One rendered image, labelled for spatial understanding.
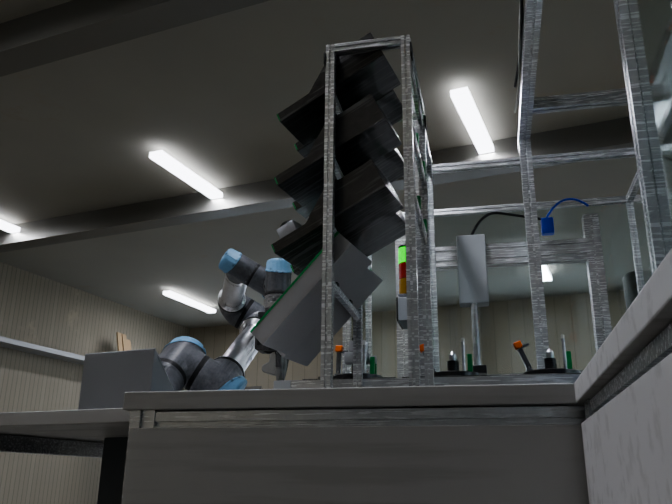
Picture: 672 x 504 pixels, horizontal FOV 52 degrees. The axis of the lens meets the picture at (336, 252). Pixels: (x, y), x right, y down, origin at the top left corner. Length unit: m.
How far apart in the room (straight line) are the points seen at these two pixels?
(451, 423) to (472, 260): 1.90
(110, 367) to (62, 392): 8.35
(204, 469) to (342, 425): 0.23
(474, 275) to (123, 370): 1.55
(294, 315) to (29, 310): 8.62
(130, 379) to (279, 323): 0.62
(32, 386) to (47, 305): 1.09
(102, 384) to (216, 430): 0.87
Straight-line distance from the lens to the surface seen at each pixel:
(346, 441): 1.12
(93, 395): 2.03
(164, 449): 1.21
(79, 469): 10.65
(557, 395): 1.10
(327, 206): 1.46
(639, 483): 0.70
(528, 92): 2.65
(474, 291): 2.93
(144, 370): 1.93
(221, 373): 2.10
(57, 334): 10.30
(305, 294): 1.44
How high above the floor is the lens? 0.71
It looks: 19 degrees up
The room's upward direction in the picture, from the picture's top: 1 degrees clockwise
